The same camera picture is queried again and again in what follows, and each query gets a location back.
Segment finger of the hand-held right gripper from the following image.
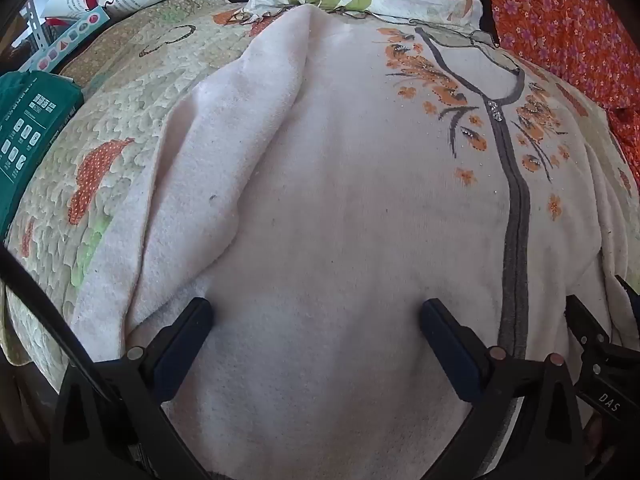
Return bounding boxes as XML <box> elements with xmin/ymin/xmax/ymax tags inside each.
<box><xmin>564</xmin><ymin>294</ymin><xmax>618</xmax><ymax>353</ymax></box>
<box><xmin>614</xmin><ymin>274</ymin><xmax>640</xmax><ymax>313</ymax></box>

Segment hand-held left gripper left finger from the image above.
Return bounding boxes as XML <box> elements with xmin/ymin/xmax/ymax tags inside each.
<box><xmin>50</xmin><ymin>296</ymin><xmax>216</xmax><ymax>480</ymax></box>

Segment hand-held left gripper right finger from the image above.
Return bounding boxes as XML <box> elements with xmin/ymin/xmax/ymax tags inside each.
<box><xmin>419</xmin><ymin>298</ymin><xmax>586</xmax><ymax>480</ymax></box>

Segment patchwork quilt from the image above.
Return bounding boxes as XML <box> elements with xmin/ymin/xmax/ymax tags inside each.
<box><xmin>0</xmin><ymin>0</ymin><xmax>640</xmax><ymax>376</ymax></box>

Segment green cardboard box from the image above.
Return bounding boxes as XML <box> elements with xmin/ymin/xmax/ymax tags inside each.
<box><xmin>0</xmin><ymin>71</ymin><xmax>85</xmax><ymax>240</ymax></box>

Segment orange floral blanket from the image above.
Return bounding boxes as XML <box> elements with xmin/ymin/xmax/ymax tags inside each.
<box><xmin>472</xmin><ymin>0</ymin><xmax>640</xmax><ymax>173</ymax></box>

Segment colourful printed strip box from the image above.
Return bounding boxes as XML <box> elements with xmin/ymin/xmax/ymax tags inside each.
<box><xmin>19</xmin><ymin>10</ymin><xmax>112</xmax><ymax>75</ymax></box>

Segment perforated metal rack bar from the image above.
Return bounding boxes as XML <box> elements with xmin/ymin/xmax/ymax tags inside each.
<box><xmin>20</xmin><ymin>0</ymin><xmax>50</xmax><ymax>58</ymax></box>

